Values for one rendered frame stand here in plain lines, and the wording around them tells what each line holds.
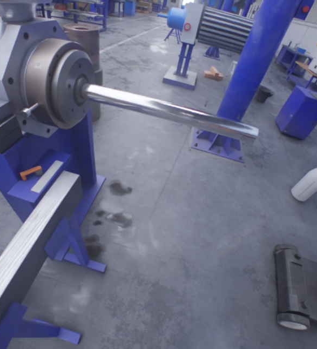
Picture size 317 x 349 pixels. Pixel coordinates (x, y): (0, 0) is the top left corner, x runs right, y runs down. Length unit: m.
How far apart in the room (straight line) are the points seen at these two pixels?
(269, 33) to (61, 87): 1.92
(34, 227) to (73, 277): 0.87
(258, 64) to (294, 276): 1.91
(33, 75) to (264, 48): 1.98
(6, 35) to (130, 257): 1.42
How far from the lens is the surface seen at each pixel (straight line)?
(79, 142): 1.55
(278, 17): 2.26
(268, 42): 2.26
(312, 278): 1.96
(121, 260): 1.53
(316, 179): 2.55
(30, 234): 0.70
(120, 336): 1.46
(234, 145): 2.76
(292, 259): 1.84
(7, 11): 0.94
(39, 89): 0.80
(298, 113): 3.83
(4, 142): 0.83
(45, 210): 0.73
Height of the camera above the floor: 1.46
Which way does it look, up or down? 45 degrees down
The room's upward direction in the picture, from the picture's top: 14 degrees clockwise
